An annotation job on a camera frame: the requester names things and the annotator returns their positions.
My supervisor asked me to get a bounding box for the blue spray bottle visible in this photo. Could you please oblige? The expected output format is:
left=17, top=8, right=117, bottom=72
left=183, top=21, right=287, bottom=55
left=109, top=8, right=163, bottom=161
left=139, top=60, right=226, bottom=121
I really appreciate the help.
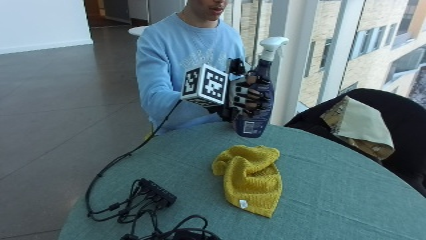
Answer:
left=231, top=36, right=290, bottom=139

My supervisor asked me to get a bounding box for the white marker cube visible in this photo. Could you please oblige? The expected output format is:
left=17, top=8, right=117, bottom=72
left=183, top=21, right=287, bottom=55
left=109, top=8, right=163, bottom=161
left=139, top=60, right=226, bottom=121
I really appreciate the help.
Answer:
left=179, top=63, right=230, bottom=108

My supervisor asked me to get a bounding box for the the person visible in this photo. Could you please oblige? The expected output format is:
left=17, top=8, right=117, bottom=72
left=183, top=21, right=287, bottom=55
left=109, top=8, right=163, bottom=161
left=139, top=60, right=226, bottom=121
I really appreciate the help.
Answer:
left=134, top=0, right=247, bottom=136

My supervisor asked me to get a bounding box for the yellow knitted cloth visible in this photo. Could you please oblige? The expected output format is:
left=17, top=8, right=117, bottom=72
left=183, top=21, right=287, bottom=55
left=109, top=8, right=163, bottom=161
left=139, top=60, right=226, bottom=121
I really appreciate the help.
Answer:
left=210, top=144, right=283, bottom=219

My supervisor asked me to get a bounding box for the beige lined jacket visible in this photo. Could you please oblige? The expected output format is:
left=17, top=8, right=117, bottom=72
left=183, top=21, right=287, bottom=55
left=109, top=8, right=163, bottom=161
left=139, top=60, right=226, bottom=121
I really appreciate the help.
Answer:
left=319, top=95, right=396, bottom=160

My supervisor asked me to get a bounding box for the white round table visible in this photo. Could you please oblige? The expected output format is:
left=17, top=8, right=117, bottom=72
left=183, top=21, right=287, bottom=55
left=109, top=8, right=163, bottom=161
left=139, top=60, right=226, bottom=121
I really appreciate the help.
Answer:
left=126, top=25, right=150, bottom=37

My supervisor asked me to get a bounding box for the black chair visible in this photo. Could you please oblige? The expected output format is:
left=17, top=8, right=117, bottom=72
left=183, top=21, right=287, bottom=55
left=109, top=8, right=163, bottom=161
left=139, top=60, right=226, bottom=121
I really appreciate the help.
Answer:
left=283, top=87, right=426, bottom=198

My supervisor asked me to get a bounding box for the black hub box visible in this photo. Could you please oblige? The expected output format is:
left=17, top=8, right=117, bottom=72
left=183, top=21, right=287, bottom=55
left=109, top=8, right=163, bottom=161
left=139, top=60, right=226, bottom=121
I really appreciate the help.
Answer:
left=136, top=178, right=178, bottom=208

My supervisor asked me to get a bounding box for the black cable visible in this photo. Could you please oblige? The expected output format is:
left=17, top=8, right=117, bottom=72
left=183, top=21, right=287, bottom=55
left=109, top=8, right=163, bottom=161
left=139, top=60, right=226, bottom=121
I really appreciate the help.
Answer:
left=83, top=99, right=183, bottom=221

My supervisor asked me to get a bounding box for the bundle of black cables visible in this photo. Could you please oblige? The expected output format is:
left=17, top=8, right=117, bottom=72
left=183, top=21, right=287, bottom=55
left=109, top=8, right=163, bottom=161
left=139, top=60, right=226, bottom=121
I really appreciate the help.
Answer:
left=115, top=179, right=223, bottom=240

